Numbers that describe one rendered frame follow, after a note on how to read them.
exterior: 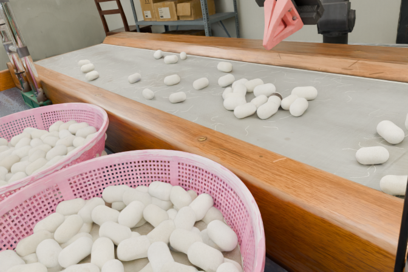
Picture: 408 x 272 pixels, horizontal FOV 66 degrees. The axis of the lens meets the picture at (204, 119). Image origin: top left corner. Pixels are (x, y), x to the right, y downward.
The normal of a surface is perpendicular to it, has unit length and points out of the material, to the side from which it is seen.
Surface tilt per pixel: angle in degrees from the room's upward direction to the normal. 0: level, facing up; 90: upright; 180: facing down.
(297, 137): 0
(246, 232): 72
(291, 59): 45
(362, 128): 0
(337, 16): 80
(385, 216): 0
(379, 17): 89
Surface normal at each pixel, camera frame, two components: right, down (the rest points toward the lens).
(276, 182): -0.15, -0.90
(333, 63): -0.63, -0.36
